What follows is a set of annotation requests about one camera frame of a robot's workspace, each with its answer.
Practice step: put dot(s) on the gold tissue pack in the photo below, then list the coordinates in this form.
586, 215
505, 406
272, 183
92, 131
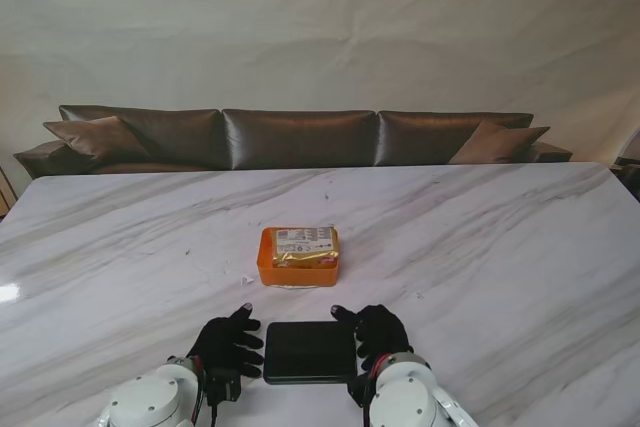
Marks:
307, 247

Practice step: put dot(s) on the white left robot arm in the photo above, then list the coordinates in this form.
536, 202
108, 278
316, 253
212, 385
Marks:
150, 397

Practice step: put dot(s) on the brown leather sofa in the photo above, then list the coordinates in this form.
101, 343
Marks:
300, 139

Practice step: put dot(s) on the brown throw pillow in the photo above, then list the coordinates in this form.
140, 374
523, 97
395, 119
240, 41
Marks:
100, 139
500, 144

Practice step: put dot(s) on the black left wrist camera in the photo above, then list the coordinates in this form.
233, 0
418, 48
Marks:
224, 386

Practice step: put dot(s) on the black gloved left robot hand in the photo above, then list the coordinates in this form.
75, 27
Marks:
230, 342

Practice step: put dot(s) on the dark background equipment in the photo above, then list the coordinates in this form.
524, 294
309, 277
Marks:
629, 167

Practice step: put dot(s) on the wooden background furniture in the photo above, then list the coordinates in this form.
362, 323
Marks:
4, 192

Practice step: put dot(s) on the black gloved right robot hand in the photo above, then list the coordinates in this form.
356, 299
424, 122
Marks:
380, 334

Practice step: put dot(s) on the orange plastic tissue box cover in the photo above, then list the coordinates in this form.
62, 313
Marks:
300, 272

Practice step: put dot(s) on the black tissue box base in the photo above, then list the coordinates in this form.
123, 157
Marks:
310, 352

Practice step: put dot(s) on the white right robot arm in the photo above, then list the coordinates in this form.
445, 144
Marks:
415, 392

